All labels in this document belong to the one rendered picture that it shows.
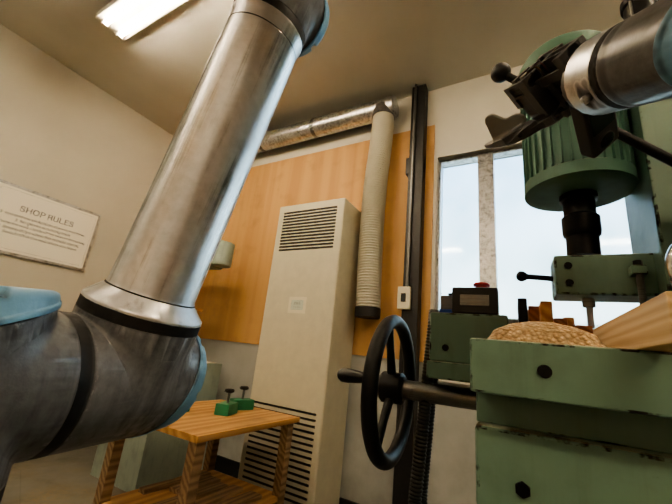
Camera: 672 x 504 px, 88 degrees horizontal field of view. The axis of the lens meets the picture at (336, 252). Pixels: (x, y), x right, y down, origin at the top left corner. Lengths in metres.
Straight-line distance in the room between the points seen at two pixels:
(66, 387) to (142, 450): 2.09
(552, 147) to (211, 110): 0.59
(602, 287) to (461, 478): 1.54
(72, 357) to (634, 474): 0.58
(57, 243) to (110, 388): 2.73
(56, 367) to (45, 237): 2.73
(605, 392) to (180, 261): 0.49
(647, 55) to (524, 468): 0.44
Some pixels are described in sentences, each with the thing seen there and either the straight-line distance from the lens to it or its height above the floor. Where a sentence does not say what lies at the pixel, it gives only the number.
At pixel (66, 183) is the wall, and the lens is 3.26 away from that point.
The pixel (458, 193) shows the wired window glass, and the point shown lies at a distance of 2.36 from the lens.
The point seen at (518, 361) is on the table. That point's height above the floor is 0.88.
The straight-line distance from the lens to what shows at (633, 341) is 0.47.
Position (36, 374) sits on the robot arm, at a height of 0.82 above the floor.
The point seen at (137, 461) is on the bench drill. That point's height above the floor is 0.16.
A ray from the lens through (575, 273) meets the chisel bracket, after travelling 0.72.
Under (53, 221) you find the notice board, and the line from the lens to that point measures 3.17.
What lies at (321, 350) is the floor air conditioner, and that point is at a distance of 2.01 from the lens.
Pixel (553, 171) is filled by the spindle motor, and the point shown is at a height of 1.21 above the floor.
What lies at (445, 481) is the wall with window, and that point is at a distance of 2.13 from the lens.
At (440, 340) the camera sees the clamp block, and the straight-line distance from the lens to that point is 0.69.
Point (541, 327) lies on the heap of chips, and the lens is 0.47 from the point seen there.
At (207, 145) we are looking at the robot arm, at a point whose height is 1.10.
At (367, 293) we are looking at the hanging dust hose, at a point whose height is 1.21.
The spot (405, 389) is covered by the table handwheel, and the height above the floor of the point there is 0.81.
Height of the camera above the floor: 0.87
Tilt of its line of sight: 16 degrees up
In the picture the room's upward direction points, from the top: 6 degrees clockwise
